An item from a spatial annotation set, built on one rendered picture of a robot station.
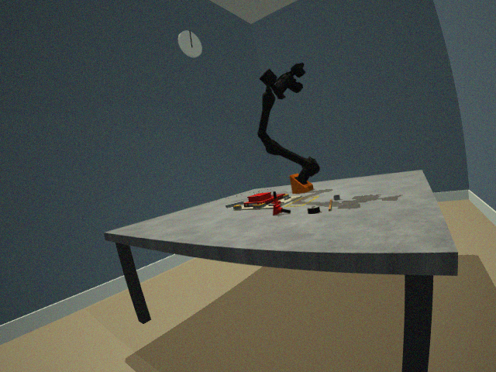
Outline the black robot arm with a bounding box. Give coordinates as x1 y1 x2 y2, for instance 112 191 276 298
258 69 320 184

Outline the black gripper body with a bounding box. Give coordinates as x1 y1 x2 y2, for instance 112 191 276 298
277 64 305 88

